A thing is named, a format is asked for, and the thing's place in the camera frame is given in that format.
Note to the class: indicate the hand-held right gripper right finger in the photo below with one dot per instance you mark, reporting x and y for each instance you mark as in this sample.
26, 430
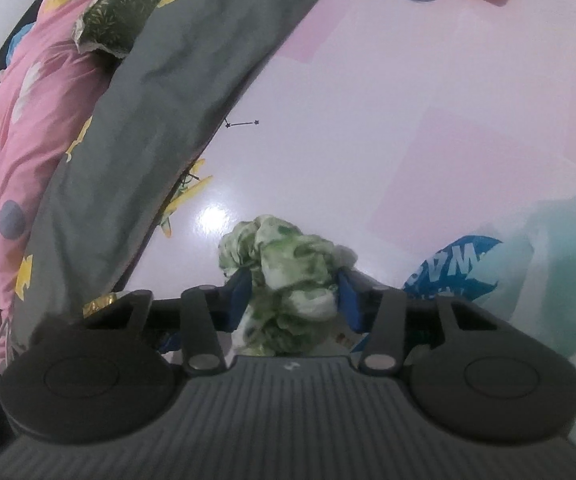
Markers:
350, 305

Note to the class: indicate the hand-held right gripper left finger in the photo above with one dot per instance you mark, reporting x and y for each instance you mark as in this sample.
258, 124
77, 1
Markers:
238, 300

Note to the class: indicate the green white cloth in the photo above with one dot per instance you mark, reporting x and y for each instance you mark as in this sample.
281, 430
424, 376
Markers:
288, 270

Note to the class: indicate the yellow snack packet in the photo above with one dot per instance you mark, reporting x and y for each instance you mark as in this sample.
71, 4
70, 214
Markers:
99, 304

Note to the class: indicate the pink printed mat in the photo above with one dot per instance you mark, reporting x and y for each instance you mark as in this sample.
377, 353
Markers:
367, 135

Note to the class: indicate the white plastic bag blue print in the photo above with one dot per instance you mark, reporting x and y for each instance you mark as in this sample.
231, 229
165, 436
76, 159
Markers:
542, 270

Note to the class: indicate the grey duvet yellow print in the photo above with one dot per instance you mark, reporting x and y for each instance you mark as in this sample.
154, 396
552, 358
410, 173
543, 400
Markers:
168, 85

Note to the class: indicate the pink printed blanket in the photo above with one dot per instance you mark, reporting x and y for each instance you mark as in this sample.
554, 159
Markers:
28, 160

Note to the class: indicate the green patterned pillow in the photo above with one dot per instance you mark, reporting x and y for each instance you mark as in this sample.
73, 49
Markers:
128, 5

